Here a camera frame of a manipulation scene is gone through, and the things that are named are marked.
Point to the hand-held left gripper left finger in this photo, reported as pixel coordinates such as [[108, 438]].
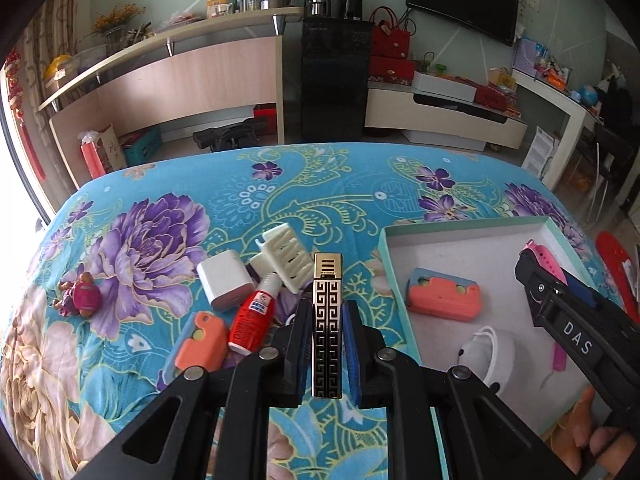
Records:
[[295, 360]]

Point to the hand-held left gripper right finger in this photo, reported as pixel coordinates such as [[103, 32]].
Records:
[[350, 360]]

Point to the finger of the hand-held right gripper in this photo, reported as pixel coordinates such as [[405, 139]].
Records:
[[537, 280], [582, 292]]

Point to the pink smartwatch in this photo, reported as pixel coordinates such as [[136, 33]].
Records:
[[537, 250]]

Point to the black gold patterned lighter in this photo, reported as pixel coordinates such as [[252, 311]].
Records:
[[327, 320]]

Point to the red glue bottle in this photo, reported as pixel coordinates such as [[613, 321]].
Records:
[[250, 320]]

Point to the white smartwatch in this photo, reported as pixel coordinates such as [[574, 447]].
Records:
[[505, 360]]

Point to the teal cardboard box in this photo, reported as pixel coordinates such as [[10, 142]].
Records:
[[450, 250]]

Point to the grey coral holder block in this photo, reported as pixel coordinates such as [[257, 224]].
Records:
[[440, 300]]

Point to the white charger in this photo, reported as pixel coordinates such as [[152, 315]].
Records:
[[222, 280]]

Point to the person's right hand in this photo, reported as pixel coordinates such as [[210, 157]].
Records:
[[585, 412]]

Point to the red round object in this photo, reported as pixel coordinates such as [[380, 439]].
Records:
[[620, 270]]

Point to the orange grey holder block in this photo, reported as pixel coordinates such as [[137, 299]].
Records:
[[207, 345]]

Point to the cream hair claw clip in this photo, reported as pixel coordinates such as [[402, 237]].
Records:
[[285, 255]]

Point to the white printed paper bag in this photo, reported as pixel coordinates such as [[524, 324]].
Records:
[[540, 152]]

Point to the dark metal chair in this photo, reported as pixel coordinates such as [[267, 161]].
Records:
[[612, 160]]

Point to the white desk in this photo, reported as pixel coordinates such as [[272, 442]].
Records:
[[565, 120]]

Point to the beige television cabinet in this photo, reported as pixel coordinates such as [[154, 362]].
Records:
[[440, 120]]

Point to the white flat box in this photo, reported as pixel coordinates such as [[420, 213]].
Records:
[[442, 87]]

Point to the floral blanket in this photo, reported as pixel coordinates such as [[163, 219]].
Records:
[[150, 200]]

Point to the pink doll toy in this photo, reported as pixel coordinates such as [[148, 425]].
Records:
[[82, 295]]

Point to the black floor device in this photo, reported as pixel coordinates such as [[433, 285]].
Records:
[[225, 136]]

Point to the small red box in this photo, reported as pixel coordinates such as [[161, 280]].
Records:
[[265, 120]]

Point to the red gift box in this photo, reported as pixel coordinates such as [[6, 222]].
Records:
[[390, 70]]

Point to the teal storage basket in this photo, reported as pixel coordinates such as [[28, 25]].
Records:
[[142, 147]]

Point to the cream paper bag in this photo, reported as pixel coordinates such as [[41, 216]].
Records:
[[114, 147]]

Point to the black water dispenser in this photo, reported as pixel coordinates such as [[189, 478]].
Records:
[[332, 75]]

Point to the curved wooden shelf unit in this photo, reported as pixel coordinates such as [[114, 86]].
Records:
[[175, 85]]

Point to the red hanging decoration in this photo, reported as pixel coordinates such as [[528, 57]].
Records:
[[25, 120]]

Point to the yellow packet on shelf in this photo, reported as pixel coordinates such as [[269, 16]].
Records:
[[59, 70]]

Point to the yellow flower bouquet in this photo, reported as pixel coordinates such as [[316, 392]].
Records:
[[117, 20]]

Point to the wall television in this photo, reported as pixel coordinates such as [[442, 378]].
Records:
[[460, 0]]

